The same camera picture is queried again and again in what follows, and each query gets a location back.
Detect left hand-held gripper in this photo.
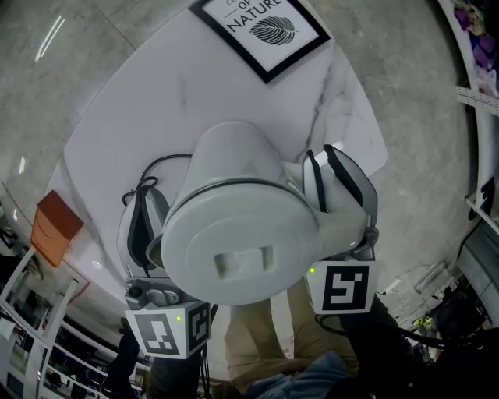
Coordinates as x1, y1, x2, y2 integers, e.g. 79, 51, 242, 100
116, 185, 214, 358

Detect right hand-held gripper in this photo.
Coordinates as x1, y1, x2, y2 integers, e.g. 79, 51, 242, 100
302, 144, 383, 315

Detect white electric kettle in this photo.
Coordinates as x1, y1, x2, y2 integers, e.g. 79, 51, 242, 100
146, 121, 370, 305

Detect person's right forearm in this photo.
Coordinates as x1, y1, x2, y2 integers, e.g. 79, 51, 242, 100
338, 291, 430, 399

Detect person's left forearm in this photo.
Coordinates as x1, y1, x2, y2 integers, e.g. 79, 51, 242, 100
150, 350, 211, 399

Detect orange box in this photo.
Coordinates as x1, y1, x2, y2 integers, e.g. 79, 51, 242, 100
30, 190, 85, 268

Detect white marble coffee table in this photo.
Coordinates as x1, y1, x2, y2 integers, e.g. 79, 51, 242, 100
46, 0, 389, 305

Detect black angular ornament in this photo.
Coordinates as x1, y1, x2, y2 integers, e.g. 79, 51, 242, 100
477, 177, 496, 214

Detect white shelving unit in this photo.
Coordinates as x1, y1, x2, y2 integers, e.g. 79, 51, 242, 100
436, 0, 499, 235

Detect person's legs beige trousers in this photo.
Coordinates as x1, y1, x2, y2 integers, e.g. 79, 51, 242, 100
224, 278, 359, 390

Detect black framed leaf picture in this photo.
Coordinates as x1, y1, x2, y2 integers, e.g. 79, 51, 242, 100
189, 0, 331, 85

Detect person's torso blue shirt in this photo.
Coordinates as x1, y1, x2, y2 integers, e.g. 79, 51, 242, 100
241, 350, 352, 399

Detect purple flower bundle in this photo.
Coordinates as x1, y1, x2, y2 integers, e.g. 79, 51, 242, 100
454, 7, 499, 98

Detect black power cord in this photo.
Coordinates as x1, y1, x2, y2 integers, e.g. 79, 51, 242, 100
122, 154, 193, 207

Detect white frame desk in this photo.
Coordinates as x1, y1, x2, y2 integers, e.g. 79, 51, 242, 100
0, 249, 90, 399

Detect left hand-held gripper black cable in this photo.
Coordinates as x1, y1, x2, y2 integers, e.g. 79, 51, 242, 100
198, 338, 214, 399

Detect hand-held gripper black cable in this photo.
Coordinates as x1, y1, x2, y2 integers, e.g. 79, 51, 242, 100
315, 311, 449, 348
198, 338, 214, 399

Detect right hand-held gripper black cable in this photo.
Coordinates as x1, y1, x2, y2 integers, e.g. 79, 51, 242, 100
315, 311, 449, 348

